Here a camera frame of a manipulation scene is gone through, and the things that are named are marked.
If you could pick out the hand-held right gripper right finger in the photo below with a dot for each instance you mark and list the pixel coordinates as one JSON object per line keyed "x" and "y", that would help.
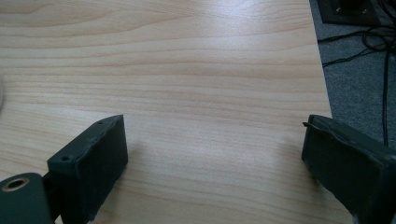
{"x": 351, "y": 168}

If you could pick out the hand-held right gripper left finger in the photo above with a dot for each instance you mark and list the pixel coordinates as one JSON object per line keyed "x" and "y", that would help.
{"x": 90, "y": 168}

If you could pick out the black metal stand base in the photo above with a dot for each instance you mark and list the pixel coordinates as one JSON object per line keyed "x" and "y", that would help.
{"x": 348, "y": 17}

